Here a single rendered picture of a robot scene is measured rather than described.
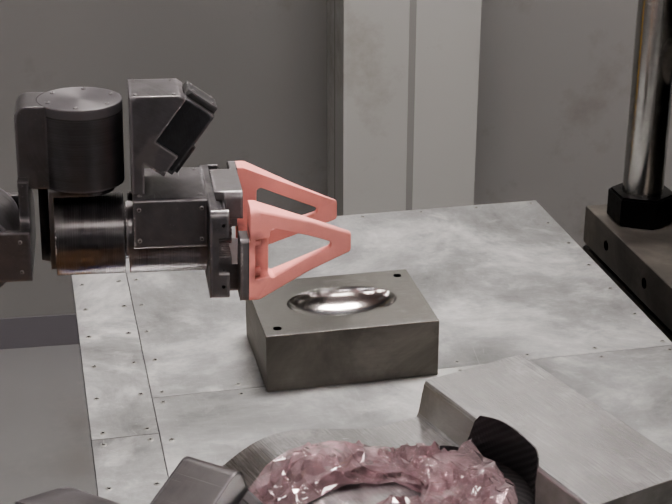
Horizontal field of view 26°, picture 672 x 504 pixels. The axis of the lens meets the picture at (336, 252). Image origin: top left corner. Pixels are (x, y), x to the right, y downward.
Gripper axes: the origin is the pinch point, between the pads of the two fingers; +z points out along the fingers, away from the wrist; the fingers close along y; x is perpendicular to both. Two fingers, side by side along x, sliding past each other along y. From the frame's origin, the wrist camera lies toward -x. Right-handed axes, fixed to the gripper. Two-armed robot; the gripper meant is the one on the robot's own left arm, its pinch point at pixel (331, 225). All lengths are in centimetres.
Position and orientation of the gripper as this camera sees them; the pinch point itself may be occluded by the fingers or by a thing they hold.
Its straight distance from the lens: 104.6
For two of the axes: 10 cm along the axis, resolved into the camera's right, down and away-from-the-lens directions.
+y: -1.6, -3.8, 9.1
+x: -0.3, 9.2, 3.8
